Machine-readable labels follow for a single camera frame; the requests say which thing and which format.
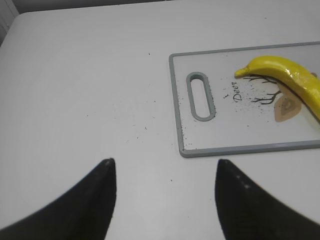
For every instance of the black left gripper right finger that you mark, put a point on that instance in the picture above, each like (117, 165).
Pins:
(247, 212)

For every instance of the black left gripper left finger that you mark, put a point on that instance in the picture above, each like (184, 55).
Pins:
(84, 212)

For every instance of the yellow plastic banana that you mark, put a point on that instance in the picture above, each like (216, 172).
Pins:
(296, 77)

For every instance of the white grey-rimmed cutting board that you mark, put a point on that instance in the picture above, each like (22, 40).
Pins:
(217, 114)

